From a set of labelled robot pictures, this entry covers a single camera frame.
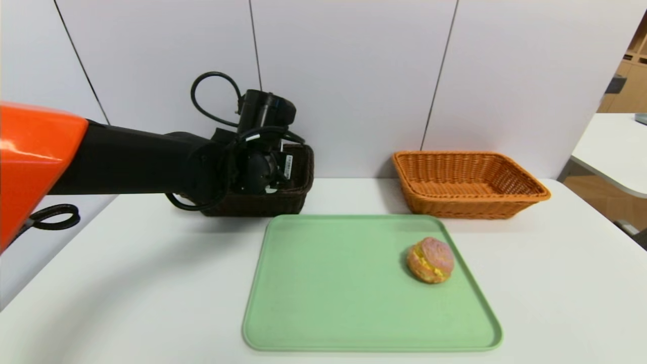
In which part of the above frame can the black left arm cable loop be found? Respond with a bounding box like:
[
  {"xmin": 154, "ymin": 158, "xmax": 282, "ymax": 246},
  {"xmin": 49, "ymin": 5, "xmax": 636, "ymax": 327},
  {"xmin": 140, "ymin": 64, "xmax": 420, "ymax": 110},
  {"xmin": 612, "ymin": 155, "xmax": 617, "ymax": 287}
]
[{"xmin": 19, "ymin": 203, "xmax": 81, "ymax": 234}]

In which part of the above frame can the pink and yellow bread bun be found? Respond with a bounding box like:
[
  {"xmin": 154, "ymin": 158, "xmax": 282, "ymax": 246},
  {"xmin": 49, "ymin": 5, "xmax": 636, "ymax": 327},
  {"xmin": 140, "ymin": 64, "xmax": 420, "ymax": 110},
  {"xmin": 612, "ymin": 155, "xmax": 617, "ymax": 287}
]
[{"xmin": 405, "ymin": 237, "xmax": 454, "ymax": 284}]

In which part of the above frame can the wooden shelf cabinet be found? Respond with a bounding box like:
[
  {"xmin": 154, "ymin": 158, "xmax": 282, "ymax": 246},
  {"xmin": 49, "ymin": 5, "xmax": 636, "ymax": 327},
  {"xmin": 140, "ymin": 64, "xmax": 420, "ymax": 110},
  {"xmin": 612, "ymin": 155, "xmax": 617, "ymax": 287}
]
[{"xmin": 596, "ymin": 10, "xmax": 647, "ymax": 114}]

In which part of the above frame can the dark brown wicker basket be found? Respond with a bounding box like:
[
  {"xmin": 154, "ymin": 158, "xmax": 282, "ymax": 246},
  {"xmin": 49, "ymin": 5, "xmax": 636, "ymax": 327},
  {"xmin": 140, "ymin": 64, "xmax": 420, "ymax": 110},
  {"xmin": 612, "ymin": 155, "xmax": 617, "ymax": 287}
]
[{"xmin": 201, "ymin": 144, "xmax": 315, "ymax": 217}]

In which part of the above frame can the orange wicker basket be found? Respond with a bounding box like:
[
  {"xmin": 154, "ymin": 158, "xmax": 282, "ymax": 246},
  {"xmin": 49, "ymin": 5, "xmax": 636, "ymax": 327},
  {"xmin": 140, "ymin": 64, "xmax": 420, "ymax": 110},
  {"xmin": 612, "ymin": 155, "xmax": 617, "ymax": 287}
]
[{"xmin": 392, "ymin": 151, "xmax": 550, "ymax": 220}]

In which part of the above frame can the light green plastic tray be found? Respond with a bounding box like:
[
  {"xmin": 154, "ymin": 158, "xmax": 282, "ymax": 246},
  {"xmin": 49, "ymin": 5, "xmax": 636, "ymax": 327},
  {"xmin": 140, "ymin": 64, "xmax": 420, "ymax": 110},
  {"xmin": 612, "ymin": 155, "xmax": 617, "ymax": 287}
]
[{"xmin": 243, "ymin": 214, "xmax": 503, "ymax": 352}]

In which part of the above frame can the white side table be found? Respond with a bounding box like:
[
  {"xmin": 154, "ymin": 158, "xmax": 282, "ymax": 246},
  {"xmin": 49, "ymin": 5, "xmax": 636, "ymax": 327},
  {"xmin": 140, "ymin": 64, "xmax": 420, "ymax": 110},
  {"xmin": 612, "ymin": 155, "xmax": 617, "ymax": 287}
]
[{"xmin": 570, "ymin": 114, "xmax": 647, "ymax": 199}]

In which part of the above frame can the black left wrist camera cable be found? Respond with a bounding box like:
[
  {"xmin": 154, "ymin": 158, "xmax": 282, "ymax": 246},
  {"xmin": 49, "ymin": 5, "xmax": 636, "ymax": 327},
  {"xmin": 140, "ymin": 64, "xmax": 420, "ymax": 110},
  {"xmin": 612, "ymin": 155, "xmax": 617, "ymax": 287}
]
[{"xmin": 190, "ymin": 71, "xmax": 244, "ymax": 128}]

